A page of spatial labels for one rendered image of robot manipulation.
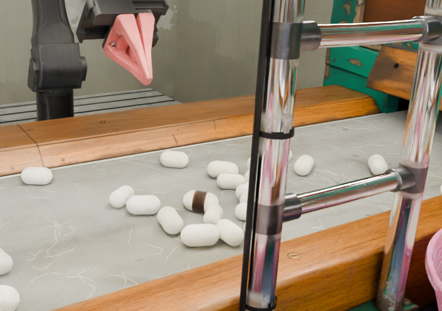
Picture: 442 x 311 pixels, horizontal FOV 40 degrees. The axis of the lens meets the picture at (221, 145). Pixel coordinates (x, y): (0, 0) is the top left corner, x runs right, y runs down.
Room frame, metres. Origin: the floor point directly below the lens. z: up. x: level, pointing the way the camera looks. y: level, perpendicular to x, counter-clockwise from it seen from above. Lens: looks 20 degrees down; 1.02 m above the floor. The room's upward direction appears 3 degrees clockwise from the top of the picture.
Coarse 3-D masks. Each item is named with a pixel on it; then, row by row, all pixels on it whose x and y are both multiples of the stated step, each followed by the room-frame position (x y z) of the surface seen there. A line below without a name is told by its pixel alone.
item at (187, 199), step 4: (188, 192) 0.57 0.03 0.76; (192, 192) 0.57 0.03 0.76; (208, 192) 0.57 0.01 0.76; (184, 196) 0.57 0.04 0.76; (188, 196) 0.57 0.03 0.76; (192, 196) 0.57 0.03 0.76; (208, 196) 0.57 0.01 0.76; (212, 196) 0.57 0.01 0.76; (184, 200) 0.57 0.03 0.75; (188, 200) 0.57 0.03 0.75; (192, 200) 0.56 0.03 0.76; (208, 200) 0.56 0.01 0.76; (212, 200) 0.56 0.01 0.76; (216, 200) 0.57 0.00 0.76; (184, 204) 0.57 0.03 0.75; (188, 204) 0.56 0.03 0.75; (208, 204) 0.56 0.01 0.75; (188, 208) 0.57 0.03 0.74; (204, 208) 0.56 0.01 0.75
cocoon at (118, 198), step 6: (126, 186) 0.58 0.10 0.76; (114, 192) 0.57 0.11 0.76; (120, 192) 0.57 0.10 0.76; (126, 192) 0.57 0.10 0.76; (132, 192) 0.58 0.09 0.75; (114, 198) 0.56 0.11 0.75; (120, 198) 0.56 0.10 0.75; (126, 198) 0.57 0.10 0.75; (114, 204) 0.56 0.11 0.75; (120, 204) 0.56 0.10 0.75
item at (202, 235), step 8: (192, 224) 0.50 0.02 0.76; (200, 224) 0.50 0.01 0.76; (208, 224) 0.50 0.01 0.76; (184, 232) 0.49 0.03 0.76; (192, 232) 0.49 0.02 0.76; (200, 232) 0.49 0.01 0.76; (208, 232) 0.49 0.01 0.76; (216, 232) 0.50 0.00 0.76; (184, 240) 0.49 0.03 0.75; (192, 240) 0.49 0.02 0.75; (200, 240) 0.49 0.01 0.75; (208, 240) 0.49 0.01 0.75; (216, 240) 0.50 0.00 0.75
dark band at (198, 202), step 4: (196, 192) 0.57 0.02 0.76; (200, 192) 0.57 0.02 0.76; (204, 192) 0.57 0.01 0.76; (196, 196) 0.57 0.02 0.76; (200, 196) 0.57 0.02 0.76; (204, 196) 0.57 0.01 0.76; (196, 200) 0.56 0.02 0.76; (200, 200) 0.56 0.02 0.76; (204, 200) 0.56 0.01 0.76; (192, 204) 0.56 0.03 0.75; (196, 204) 0.56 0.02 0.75; (200, 204) 0.56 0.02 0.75; (204, 204) 0.56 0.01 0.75; (192, 208) 0.56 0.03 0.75; (196, 208) 0.56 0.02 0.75; (200, 208) 0.56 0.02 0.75; (204, 212) 0.56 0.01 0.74
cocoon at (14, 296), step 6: (0, 288) 0.38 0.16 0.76; (6, 288) 0.38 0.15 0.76; (12, 288) 0.38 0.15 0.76; (0, 294) 0.37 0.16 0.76; (6, 294) 0.37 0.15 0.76; (12, 294) 0.38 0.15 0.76; (18, 294) 0.38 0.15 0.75; (0, 300) 0.37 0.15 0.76; (6, 300) 0.37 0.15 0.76; (12, 300) 0.37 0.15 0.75; (18, 300) 0.38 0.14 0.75; (0, 306) 0.37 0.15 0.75; (6, 306) 0.37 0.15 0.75; (12, 306) 0.37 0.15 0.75
